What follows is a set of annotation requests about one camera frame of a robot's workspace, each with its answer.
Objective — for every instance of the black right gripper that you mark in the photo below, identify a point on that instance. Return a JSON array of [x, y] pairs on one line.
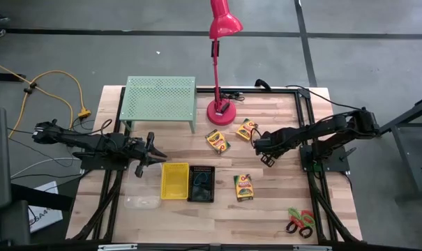
[[266, 146]]

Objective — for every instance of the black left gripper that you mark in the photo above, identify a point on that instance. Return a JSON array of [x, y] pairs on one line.
[[141, 150]]

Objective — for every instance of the yellow green crayon box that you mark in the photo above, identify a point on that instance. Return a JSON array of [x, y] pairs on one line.
[[243, 188], [217, 141], [246, 129]]

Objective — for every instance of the green coil wristband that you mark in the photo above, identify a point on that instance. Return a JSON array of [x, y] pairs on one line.
[[293, 212]]

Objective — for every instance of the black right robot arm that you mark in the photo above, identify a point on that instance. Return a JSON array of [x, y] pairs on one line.
[[318, 130]]

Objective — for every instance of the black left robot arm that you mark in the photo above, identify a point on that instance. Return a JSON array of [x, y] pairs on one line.
[[74, 139]]

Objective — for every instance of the red desk lamp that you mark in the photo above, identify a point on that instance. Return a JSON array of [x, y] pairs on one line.
[[222, 21]]

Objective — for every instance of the yellow plastic basket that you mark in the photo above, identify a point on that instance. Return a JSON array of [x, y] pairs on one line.
[[175, 181]]

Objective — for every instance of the clear plastic bin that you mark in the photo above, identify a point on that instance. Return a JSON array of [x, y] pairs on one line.
[[142, 188]]

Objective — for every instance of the black plastic basket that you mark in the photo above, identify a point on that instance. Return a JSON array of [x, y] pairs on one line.
[[201, 195]]

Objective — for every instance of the green perforated metal shelf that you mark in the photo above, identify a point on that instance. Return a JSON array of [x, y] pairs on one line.
[[158, 97]]

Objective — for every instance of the red coil wristband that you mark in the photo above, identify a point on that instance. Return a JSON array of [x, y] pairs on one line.
[[307, 213]]

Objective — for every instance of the black coil wristband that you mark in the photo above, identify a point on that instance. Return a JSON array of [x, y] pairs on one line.
[[286, 227], [300, 233]]

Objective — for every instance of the white printed box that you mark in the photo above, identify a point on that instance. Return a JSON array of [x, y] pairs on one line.
[[43, 209]]

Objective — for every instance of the black metal stand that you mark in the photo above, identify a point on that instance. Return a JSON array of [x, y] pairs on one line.
[[406, 146]]

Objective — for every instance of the black flat bar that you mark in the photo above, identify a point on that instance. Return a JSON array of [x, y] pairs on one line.
[[5, 76]]

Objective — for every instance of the black aluminium table frame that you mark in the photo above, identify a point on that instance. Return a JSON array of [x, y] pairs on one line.
[[266, 91]]

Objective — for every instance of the silver metal bracket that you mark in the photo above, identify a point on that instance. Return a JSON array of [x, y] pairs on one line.
[[116, 247], [312, 248]]

